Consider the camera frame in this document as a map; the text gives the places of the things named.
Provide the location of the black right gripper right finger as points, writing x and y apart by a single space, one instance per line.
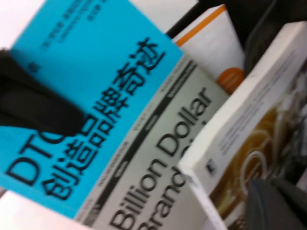
275 208

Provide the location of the blue and grey book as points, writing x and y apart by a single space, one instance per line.
96 72

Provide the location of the white book with orange stripe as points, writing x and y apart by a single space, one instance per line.
211 43

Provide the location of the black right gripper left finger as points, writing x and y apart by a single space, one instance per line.
36 105

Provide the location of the thin white paperback book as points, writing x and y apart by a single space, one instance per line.
239 119

